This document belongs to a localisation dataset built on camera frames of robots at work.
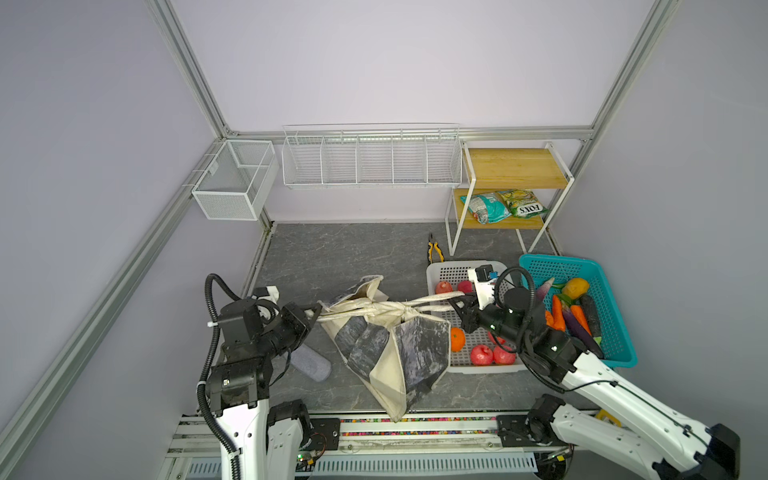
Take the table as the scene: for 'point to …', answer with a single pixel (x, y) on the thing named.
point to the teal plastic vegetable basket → (615, 343)
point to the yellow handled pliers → (433, 244)
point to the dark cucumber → (590, 307)
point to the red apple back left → (443, 287)
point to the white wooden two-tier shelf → (513, 188)
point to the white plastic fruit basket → (474, 352)
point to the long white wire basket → (376, 155)
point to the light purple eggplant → (542, 291)
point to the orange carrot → (579, 314)
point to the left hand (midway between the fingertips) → (319, 311)
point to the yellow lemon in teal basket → (576, 287)
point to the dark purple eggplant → (576, 329)
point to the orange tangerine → (458, 339)
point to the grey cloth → (310, 363)
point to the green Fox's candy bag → (522, 202)
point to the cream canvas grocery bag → (403, 354)
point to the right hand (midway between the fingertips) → (453, 296)
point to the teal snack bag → (487, 207)
